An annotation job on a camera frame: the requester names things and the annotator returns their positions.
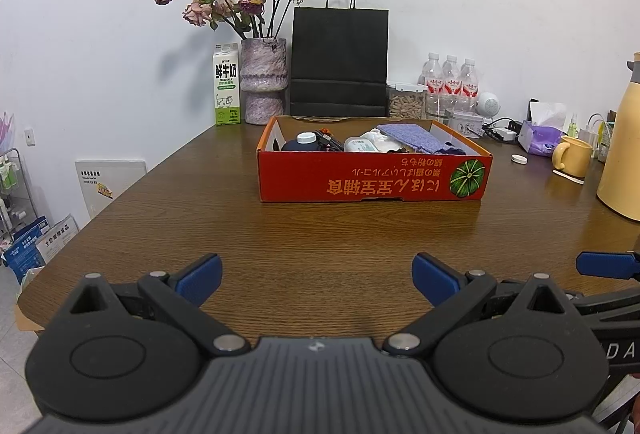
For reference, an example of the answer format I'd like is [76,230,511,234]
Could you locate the blue boxes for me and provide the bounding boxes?
[2,214,81,285]

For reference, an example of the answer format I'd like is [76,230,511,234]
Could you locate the wooden desktop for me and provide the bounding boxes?
[17,114,640,434]

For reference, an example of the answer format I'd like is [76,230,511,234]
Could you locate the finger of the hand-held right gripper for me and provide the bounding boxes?
[576,251,640,282]

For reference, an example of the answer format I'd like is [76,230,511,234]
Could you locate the clear seed jar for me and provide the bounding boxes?
[387,81,427,119]

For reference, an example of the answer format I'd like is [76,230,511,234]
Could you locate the purple tissue pack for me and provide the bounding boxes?
[517,101,568,157]

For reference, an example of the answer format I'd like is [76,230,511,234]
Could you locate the metal storage rack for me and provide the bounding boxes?
[0,149,38,255]

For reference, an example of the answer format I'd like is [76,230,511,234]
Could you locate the black paper bag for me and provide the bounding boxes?
[290,0,390,119]

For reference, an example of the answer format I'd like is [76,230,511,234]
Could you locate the navy rolled pouch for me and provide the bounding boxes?
[280,138,322,153]

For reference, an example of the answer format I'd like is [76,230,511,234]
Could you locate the brown cardboard piece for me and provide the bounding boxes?
[14,301,46,332]

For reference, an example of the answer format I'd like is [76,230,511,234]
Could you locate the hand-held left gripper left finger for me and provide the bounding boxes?
[69,254,251,357]

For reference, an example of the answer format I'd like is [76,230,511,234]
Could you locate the white plug adapter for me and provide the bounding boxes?
[580,113,608,150]

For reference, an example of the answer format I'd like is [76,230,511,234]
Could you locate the white round speaker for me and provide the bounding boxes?
[476,91,502,117]

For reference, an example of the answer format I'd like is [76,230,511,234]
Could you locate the white green milk carton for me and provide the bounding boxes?
[213,42,242,126]

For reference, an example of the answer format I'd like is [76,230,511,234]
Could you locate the red cardboard box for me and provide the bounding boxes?
[256,115,494,204]

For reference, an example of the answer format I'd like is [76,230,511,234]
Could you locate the purple marbled vase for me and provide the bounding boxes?
[240,37,288,126]

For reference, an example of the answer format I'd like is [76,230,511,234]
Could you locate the black orange cable bundle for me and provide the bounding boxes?
[315,128,346,151]

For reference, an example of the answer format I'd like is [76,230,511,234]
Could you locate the purple woven pouch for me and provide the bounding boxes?
[376,123,448,154]

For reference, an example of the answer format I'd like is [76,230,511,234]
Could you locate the purple decorative plant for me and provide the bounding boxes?
[0,111,16,155]

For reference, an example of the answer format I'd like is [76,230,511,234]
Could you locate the yellow mug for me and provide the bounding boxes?
[551,136,594,178]

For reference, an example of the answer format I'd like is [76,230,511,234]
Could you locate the clear glass cup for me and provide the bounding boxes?
[425,91,453,124]

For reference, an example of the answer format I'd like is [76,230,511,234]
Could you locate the white board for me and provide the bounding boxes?
[75,159,147,220]

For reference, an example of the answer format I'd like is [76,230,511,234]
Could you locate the yellow thermos jug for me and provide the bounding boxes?
[597,51,640,216]

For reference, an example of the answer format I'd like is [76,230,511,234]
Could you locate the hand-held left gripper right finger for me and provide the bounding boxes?
[382,252,572,357]

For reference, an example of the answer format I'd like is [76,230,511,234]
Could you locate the white cloth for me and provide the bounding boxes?
[360,129,401,150]

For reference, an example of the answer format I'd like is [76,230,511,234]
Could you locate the red label water bottle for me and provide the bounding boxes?
[417,53,443,96]
[459,59,480,98]
[440,55,461,97]

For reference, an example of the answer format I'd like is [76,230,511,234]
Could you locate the white tin box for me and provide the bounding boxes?
[445,109,485,137]

